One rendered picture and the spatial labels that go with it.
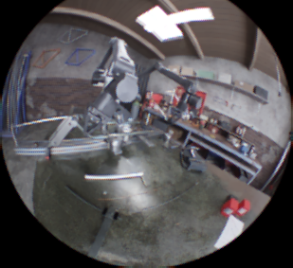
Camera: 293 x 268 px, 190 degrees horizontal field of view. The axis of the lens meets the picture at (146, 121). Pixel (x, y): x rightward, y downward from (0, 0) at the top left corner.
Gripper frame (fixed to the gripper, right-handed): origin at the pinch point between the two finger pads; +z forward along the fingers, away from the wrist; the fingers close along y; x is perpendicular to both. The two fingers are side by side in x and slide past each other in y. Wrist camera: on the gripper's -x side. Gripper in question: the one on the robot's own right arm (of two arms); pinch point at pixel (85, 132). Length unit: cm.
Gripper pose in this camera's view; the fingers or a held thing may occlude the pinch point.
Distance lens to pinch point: 31.7
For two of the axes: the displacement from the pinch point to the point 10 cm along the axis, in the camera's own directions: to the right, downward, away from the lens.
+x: -5.1, -4.4, -7.4
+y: -6.5, -3.7, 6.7
